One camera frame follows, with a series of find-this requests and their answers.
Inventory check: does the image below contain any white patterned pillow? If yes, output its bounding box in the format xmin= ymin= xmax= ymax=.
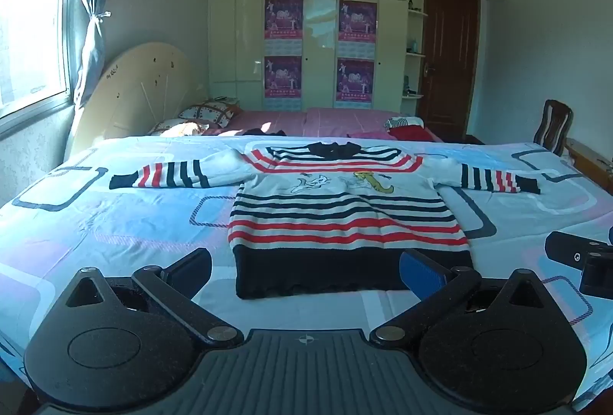
xmin=146 ymin=118 xmax=211 ymax=137

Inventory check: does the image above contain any purple wall poster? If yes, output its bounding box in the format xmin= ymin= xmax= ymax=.
xmin=338 ymin=0 xmax=378 ymax=57
xmin=264 ymin=0 xmax=304 ymax=54
xmin=336 ymin=57 xmax=375 ymax=109
xmin=264 ymin=56 xmax=302 ymax=112

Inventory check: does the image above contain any striped folded cloth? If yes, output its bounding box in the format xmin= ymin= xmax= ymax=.
xmin=385 ymin=116 xmax=425 ymax=129

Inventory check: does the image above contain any red cloth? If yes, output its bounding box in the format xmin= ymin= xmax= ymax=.
xmin=388 ymin=125 xmax=439 ymax=142

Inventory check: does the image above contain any brown wooden door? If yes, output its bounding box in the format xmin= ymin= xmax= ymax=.
xmin=422 ymin=0 xmax=481 ymax=143

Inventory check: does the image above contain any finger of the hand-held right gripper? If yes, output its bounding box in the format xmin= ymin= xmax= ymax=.
xmin=545 ymin=230 xmax=613 ymax=297

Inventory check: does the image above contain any brown plaid pillow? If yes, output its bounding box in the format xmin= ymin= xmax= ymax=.
xmin=178 ymin=100 xmax=243 ymax=129

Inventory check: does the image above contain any window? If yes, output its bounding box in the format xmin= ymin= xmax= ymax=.
xmin=0 ymin=0 xmax=77 ymax=129

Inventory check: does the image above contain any cream round headboard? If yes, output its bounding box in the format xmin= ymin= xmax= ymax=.
xmin=64 ymin=42 xmax=209 ymax=157

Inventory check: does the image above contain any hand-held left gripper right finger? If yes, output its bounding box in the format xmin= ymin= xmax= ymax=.
xmin=369 ymin=248 xmax=551 ymax=349

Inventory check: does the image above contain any striped knit sweater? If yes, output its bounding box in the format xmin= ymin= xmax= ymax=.
xmin=109 ymin=141 xmax=542 ymax=300

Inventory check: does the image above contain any white corner shelf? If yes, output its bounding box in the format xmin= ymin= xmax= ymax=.
xmin=406 ymin=0 xmax=429 ymax=100

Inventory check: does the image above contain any wooden cabinet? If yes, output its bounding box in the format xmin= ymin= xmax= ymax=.
xmin=564 ymin=137 xmax=613 ymax=196

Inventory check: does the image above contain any pink bed sheet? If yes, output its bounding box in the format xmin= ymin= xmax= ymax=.
xmin=211 ymin=106 xmax=446 ymax=143

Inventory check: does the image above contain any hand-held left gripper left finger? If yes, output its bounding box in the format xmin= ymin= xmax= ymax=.
xmin=62 ymin=247 xmax=245 ymax=349

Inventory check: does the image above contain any wooden chair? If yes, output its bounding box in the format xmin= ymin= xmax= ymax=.
xmin=533 ymin=99 xmax=574 ymax=157

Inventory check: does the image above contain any printed bed sheet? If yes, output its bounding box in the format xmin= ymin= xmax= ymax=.
xmin=0 ymin=135 xmax=613 ymax=415

